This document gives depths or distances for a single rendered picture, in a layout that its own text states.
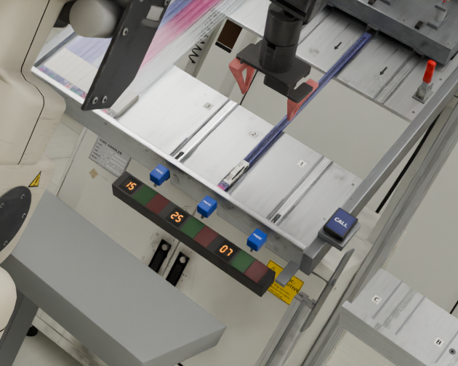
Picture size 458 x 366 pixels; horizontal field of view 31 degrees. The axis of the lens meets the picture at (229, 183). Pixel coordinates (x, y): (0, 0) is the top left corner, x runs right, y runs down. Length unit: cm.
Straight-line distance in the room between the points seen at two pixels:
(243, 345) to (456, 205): 167
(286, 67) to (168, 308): 43
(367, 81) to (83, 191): 73
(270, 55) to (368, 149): 211
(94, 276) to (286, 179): 43
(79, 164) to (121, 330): 88
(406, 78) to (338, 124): 174
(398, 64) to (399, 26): 8
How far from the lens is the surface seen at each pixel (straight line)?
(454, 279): 339
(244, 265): 142
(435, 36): 172
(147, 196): 149
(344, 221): 142
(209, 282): 186
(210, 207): 145
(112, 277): 129
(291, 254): 145
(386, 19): 175
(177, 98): 162
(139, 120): 159
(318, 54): 172
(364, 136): 341
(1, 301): 72
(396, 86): 169
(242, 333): 185
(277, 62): 133
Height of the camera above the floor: 116
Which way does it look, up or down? 16 degrees down
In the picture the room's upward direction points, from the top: 27 degrees clockwise
